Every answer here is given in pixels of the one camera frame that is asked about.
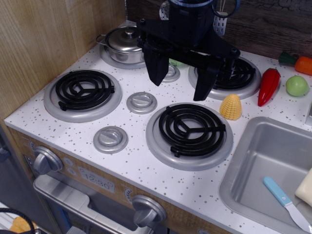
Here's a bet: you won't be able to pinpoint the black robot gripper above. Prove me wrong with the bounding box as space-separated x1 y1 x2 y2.
137 0 240 101

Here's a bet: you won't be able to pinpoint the small steel pot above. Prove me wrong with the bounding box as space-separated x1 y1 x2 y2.
96 32 144 64

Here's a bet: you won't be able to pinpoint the steel pot lid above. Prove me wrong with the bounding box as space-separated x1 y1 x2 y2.
105 26 140 50

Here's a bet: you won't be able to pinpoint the silver knob back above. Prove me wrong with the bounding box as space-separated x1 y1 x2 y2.
162 64 180 83

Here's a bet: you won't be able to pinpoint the silver knob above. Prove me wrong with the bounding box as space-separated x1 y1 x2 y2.
93 126 128 154
162 64 180 83
126 92 157 115

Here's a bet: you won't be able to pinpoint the green toy cabbage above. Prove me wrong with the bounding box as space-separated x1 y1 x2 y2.
169 58 185 66

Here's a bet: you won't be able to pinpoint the silver knob middle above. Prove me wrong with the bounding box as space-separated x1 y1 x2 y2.
126 92 157 115

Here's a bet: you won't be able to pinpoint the back right black burner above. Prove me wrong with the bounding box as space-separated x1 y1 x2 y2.
188 57 261 100

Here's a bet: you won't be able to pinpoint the black burner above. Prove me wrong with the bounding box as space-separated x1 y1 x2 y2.
43 70 122 123
146 103 234 171
188 57 261 100

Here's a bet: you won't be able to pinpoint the hanging steel spatula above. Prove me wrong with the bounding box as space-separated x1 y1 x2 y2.
213 0 228 36

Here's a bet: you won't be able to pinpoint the hanging steel skimmer spoon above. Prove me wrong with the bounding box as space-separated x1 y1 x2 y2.
159 0 170 20

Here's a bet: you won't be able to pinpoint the yellow toy corn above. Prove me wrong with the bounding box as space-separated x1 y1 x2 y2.
219 94 242 120

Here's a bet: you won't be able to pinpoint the front right black burner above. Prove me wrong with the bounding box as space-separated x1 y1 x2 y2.
146 103 234 171

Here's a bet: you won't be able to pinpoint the red toy pepper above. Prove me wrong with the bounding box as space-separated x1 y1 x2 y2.
257 68 281 107

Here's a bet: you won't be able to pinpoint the silver knob front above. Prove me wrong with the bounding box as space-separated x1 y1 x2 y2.
93 126 128 154

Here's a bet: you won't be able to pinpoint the front left black burner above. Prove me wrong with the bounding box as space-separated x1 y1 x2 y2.
43 70 122 123

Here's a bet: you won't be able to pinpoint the grey sink basin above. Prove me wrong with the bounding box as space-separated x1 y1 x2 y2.
219 117 312 234

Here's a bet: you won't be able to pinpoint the green toy apple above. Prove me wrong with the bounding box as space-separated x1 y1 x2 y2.
286 76 310 97

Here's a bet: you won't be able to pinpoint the orange toy carrot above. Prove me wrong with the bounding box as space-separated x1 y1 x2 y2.
278 52 312 76

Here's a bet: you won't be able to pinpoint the right oven dial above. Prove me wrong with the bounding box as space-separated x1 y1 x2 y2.
132 195 167 228

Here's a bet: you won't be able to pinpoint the oven dial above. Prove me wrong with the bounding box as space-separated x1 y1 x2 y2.
33 146 63 175
132 195 167 228

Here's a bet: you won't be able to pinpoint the left oven dial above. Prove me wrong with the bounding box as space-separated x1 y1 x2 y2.
33 146 63 175

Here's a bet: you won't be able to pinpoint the cream toy block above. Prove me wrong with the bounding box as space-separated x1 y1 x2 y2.
295 169 312 206

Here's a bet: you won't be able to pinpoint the orange object lower left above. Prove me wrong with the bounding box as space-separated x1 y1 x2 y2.
9 216 31 234

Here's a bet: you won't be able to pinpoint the silver oven door handle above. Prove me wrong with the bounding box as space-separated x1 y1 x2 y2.
33 175 154 234

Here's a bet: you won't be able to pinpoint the blue handled toy knife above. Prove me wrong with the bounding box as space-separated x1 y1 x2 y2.
263 176 312 234

